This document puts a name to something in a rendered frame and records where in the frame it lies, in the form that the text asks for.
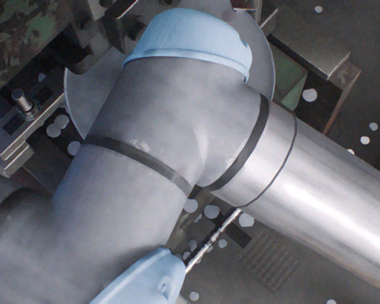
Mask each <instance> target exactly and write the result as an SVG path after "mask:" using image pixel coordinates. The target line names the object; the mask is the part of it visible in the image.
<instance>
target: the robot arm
mask: <svg viewBox="0 0 380 304"><path fill-rule="evenodd" d="M251 55H252V53H251V50H250V48H249V45H248V44H247V42H245V40H243V39H240V37H239V33H238V32H237V31H236V30H235V29H234V28H233V27H232V26H230V25H229V24H228V23H226V22H224V21H222V20H221V19H219V18H217V17H215V16H213V15H211V14H209V13H206V12H204V11H200V10H196V9H191V8H172V9H168V10H165V11H162V12H161V13H159V14H156V16H154V18H153V19H152V20H151V22H150V23H149V25H148V27H147V28H146V31H145V32H144V33H143V35H142V36H141V38H140V39H139V42H138V43H137V45H136V47H135V48H134V50H133V52H132V53H131V54H130V56H128V57H126V59H125V60H124V62H123V64H122V69H123V70H122V72H121V74H120V76H119V77H118V79H117V81H116V82H115V84H114V86H113V88H112V90H111V91H110V94H109V96H108V98H107V99H106V101H105V103H104V104H103V106H102V108H101V110H100V112H99V113H98V115H97V117H96V119H95V121H94V123H93V125H92V127H91V128H90V129H89V132H88V133H87V135H86V137H85V140H84V142H83V143H82V145H81V146H80V148H79V150H78V151H77V152H76V154H75V156H74V158H73V160H72V162H71V164H70V166H69V168H68V170H67V172H66V174H65V176H63V178H62V180H61V182H60V184H59V186H58V188H57V190H56V192H55V193H54V195H53V197H52V198H50V197H49V196H47V195H46V194H43V193H41V192H39V191H36V190H34V189H32V188H30V187H26V186H23V185H21V184H19V183H18V182H16V181H14V180H12V179H9V178H7V177H5V176H3V175H1V174H0V304H175V301H176V299H177V297H178V294H179V291H180V290H181V287H182V283H183V280H184V279H185V276H186V266H185V265H184V264H183V262H182V261H181V260H180V258H178V257H176V256H174V255H172V254H171V253H170V250H168V249H166V248H165V245H166V243H167V241H168V239H169V236H170V233H172V231H173V229H174V227H175V225H176V223H177V219H178V218H179V215H180V214H181V211H182V209H183V207H184V204H186V201H187V199H188V197H189V195H190V192H191V191H192V189H193V187H194V185H195V184H196V185H197V186H199V187H202V188H203V189H205V190H206V191H208V192H210V193H212V194H214V195H216V196H217V197H218V198H220V199H221V200H223V201H226V202H227V203H229V204H231V205H232V206H234V207H236V208H238V209H239V210H241V211H242V212H244V213H246V214H247V215H249V216H250V217H253V218H255V219H257V220H259V221H260V222H261V223H262V224H264V225H267V226H268V227H270V228H271V229H273V230H275V231H277V232H280V233H281V234H282V235H283V236H285V237H287V238H288V239H290V240H292V241H294V242H296V243H298V244H299V245H301V246H302V247H304V248H306V249H308V250H309V251H311V252H312V253H315V254H316V255H318V256H320V257H322V258H324V260H326V261H328V262H329V263H332V264H333V265H335V266H337V267H339V268H340V269H342V270H345V272H347V273H349V274H350V275H352V276H353V277H356V278H357V279H360V280H361V281H363V282H365V283H366V284H367V285H369V286H371V287H373V288H374V289H376V290H378V291H380V171H378V170H377V169H376V168H374V167H373V166H372V165H369V164H368V163H366V162H364V161H363V160H361V159H360V158H359V157H358V156H355V155H354V154H353V153H351V152H349V151H348V150H347V149H345V148H342V147H341V146H340V145H338V143H336V142H334V141H333V140H330V139H329V138H328V137H326V136H325V135H323V134H321V133H320V132H319V131H317V130H315V129H314V128H313V127H311V126H309V125H308V124H306V123H304V122H302V121H301V120H300V119H299V118H298V117H296V116H294V115H293V114H290V113H289V112H288V111H286V110H284V109H283V108H281V107H280V106H279V105H277V104H275V103H274V102H273V101H271V100H269V99H268V98H267V97H265V96H263V95H262V94H260V93H259V92H258V91H257V90H255V89H254V88H252V87H250V86H248V85H247V84H245V83H246V82H247V80H248V77H249V72H248V70H249V69H250V65H251Z"/></svg>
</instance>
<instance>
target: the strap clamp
mask: <svg viewBox="0 0 380 304"><path fill-rule="evenodd" d="M64 75H65V71H63V70H62V69H61V68H60V67H59V66H56V67H55V68H54V69H53V70H52V71H51V72H49V73H48V74H47V75H46V76H45V77H44V78H43V79H42V80H41V81H40V82H39V83H38V84H37V85H36V86H35V87H34V88H33V89H32V90H31V91H30V92H29V93H28V94H27V95H26V94H25V92H23V90H21V89H15V90H14V91H13V92H12V98H13V99H14V101H15V102H16V105H15V107H14V108H13V109H12V110H10V111H9V112H8V113H7V114H6V115H5V116H4V117H3V118H2V119H1V120H0V174H1V175H3V176H5V177H7V178H8V177H10V175H13V174H14V173H15V172H16V171H17V170H18V169H19V168H20V167H21V166H22V165H23V164H24V163H25V162H26V161H27V160H28V159H29V158H30V157H31V156H32V155H33V154H34V150H33V148H32V147H31V146H30V145H29V143H28V142H27V141H26V139H27V138H28V137H29V136H30V135H31V134H32V133H33V132H34V130H35V129H36V128H38V127H41V126H43V125H44V121H45V120H46V119H47V117H48V116H50V115H51V114H52V113H53V112H54V111H55V110H57V109H58V108H59V107H60V105H61V104H62V103H63V102H65V101H66V100H65V92H64V91H63V76H64Z"/></svg>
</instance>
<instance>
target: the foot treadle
mask: <svg viewBox="0 0 380 304"><path fill-rule="evenodd" d="M202 214H203V215H204V216H205V213H204V211H203V212H202ZM223 216H224V215H223V214H222V213H220V212H219V213H218V215H217V217H215V218H208V217H206V218H208V219H209V220H210V221H211V222H213V223H214V224H215V225H217V224H218V222H219V220H220V219H221V218H222V217H223ZM224 232H225V233H226V234H227V235H228V236H229V237H230V238H231V239H232V240H234V241H235V242H236V243H237V244H239V245H240V246H241V247H242V248H243V251H242V252H240V254H239V255H238V256H237V257H236V261H237V263H238V264H240V265H241V266H242V267H243V268H244V269H245V270H247V271H248V273H249V274H250V275H252V276H253V277H254V278H255V279H257V280H258V281H259V282H260V283H261V284H263V286H265V287H266V288H267V289H268V290H269V291H270V292H271V293H275V294H276V293H278V292H280V290H281V289H282V288H283V287H284V286H285V284H286V283H287V282H288V280H289V279H290V278H292V276H293V275H294V274H295V272H296V271H297V270H298V268H299V267H300V266H301V258H300V257H298V256H297V255H296V254H295V253H293V252H292V251H291V250H289V249H288V248H287V246H285V245H284V244H283V243H282V242H280V240H278V239H276V238H275V237H274V236H273V235H272V234H271V233H270V232H269V231H268V230H266V229H260V230H259V231H258V232H257V233H256V236H255V237H254V238H253V239H252V238H250V237H249V236H248V235H247V233H245V232H244V231H243V230H242V229H240V228H239V227H238V226H236V225H235V224H234V223H232V224H231V225H230V226H229V227H228V228H227V229H226V230H225V231H224Z"/></svg>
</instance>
